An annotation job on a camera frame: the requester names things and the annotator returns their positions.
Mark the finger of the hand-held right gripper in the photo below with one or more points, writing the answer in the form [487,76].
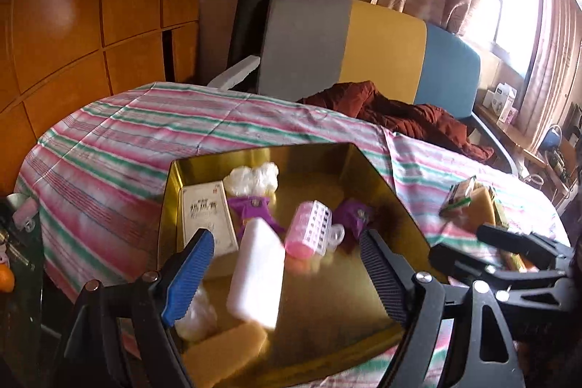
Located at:
[514,238]
[459,260]

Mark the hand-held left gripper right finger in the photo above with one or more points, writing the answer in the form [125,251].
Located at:
[382,274]

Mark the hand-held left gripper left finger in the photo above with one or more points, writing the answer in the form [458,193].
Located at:
[191,279]

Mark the white plastic ball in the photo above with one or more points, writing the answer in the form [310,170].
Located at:
[250,179]
[198,317]

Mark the white sponge block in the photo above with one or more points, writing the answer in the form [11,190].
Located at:
[254,279]

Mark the gold tin box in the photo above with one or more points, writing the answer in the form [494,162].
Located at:
[327,315]

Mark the beige medicine box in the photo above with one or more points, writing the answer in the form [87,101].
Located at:
[204,210]

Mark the small yellow sponge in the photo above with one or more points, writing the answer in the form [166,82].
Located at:
[218,356]

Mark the clear plastic cap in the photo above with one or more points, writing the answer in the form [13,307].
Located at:
[336,237]

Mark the purple fabric item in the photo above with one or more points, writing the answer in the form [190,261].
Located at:
[352,217]

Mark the wooden side table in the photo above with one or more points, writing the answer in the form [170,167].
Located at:
[523,142]

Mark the purple plastic toy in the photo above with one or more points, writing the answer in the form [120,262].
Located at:
[254,206]

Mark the blue round container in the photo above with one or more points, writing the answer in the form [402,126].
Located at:
[552,139]

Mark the small pink box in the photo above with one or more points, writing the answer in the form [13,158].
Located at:
[513,116]

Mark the tall white box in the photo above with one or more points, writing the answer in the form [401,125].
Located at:
[507,101]

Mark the small white box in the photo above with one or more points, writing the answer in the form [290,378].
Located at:
[491,98]

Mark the red-brown padded jacket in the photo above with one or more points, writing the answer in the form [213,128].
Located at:
[409,120]

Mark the striped tablecloth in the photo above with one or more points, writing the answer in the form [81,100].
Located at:
[113,142]

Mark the dark glass side table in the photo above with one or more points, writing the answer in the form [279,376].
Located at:
[22,324]

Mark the pale pink hair roller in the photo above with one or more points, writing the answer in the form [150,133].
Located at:
[25,213]

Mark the orange fruit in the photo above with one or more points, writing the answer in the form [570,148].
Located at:
[4,279]

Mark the pink patterned curtain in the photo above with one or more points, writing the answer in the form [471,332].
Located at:
[554,51]

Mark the grey yellow blue chair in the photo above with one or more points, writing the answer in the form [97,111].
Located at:
[309,42]

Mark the black rolled mat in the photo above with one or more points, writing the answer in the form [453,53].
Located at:
[248,15]

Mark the wooden wardrobe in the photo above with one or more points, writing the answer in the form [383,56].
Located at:
[68,6]

